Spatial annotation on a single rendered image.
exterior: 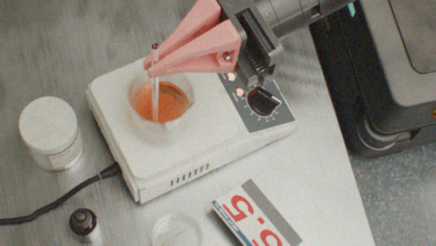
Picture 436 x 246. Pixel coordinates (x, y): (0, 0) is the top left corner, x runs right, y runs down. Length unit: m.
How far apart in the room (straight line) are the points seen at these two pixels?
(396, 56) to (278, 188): 0.58
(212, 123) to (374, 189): 0.93
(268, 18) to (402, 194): 1.11
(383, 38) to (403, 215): 0.44
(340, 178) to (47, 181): 0.32
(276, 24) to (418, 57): 0.79
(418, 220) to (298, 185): 0.84
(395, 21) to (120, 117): 0.74
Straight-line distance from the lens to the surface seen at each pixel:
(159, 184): 0.89
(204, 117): 0.88
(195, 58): 0.73
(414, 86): 1.47
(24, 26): 1.03
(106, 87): 0.89
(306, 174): 0.96
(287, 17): 0.72
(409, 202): 1.79
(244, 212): 0.92
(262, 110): 0.92
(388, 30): 1.50
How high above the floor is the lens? 1.66
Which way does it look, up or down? 70 degrees down
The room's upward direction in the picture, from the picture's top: 11 degrees clockwise
